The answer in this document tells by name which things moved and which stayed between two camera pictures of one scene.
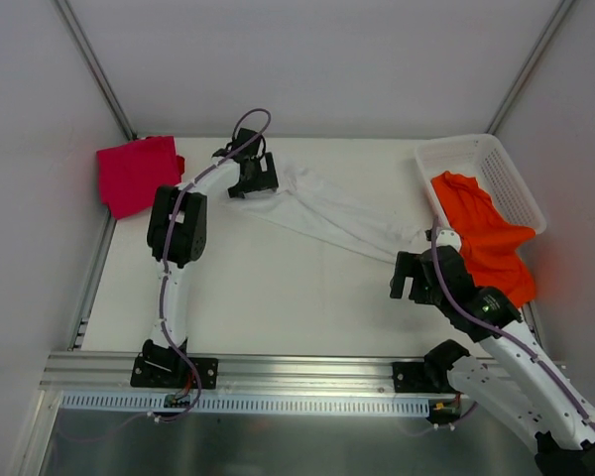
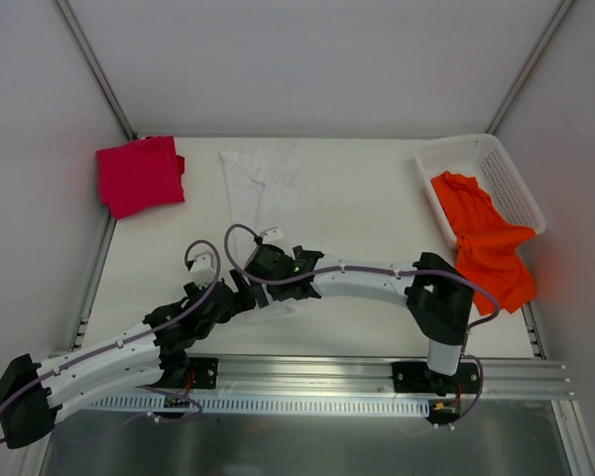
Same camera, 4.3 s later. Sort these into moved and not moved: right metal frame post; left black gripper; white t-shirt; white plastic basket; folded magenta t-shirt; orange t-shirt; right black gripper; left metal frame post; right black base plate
Moved: right black gripper; white t-shirt; left black gripper
Not moved: orange t-shirt; folded magenta t-shirt; white plastic basket; right black base plate; right metal frame post; left metal frame post
